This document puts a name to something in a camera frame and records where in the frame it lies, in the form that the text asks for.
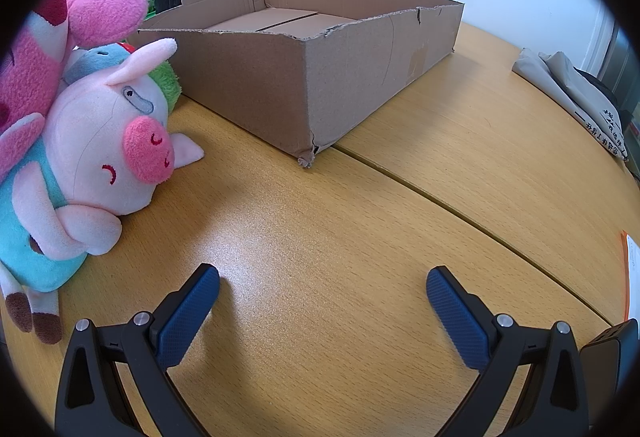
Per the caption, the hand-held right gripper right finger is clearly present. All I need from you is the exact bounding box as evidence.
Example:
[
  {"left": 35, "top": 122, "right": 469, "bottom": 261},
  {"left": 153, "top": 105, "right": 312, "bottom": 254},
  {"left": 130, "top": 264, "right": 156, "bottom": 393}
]
[{"left": 425, "top": 265, "right": 590, "bottom": 437}]

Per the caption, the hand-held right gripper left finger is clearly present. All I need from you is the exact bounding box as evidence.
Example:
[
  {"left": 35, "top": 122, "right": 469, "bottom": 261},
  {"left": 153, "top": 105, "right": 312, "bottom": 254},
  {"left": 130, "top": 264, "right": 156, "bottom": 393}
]
[{"left": 54, "top": 263, "right": 222, "bottom": 437}]

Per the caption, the pink pig plush toy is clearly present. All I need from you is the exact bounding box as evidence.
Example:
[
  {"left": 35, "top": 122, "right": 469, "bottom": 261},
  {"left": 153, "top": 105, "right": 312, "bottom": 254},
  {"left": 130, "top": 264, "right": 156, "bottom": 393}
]
[{"left": 0, "top": 38, "right": 207, "bottom": 345}]

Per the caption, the green plush toy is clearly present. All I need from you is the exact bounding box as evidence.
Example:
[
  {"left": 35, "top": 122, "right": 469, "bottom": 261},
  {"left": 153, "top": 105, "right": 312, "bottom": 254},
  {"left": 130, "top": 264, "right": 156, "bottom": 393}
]
[{"left": 150, "top": 60, "right": 183, "bottom": 110}]

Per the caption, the cardboard box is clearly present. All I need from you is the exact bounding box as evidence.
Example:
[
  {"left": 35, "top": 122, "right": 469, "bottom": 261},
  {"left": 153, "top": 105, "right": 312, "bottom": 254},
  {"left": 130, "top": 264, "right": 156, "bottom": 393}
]
[{"left": 125, "top": 0, "right": 466, "bottom": 168}]

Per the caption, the blue plush toy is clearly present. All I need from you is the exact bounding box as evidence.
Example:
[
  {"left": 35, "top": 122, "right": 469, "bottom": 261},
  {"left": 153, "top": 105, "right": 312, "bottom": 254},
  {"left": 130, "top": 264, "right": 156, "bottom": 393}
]
[{"left": 62, "top": 42, "right": 131, "bottom": 85}]

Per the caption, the pink striped plush toy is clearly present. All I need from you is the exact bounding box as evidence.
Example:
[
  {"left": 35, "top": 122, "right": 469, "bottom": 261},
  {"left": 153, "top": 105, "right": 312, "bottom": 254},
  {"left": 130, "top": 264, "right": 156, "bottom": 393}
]
[{"left": 0, "top": 0, "right": 151, "bottom": 178}]

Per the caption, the black power adapter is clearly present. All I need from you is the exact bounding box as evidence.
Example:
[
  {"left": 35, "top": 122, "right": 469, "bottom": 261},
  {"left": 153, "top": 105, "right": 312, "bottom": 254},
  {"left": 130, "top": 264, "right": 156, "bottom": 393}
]
[{"left": 580, "top": 317, "right": 640, "bottom": 418}]

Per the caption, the white paper with orange edge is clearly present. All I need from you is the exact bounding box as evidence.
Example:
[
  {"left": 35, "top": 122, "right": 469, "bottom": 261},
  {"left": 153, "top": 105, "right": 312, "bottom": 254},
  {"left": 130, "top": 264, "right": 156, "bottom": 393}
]
[{"left": 620, "top": 229, "right": 640, "bottom": 323}]

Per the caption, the grey cloth bag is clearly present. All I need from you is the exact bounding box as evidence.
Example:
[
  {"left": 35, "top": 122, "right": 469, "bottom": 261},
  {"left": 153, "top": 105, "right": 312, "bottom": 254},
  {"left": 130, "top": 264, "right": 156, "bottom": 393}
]
[{"left": 512, "top": 47, "right": 632, "bottom": 163}]

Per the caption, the dark cloth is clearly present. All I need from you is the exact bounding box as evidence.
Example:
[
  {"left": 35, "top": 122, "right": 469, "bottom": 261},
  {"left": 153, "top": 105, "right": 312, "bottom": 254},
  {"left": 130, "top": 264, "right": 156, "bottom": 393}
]
[{"left": 575, "top": 70, "right": 626, "bottom": 118}]

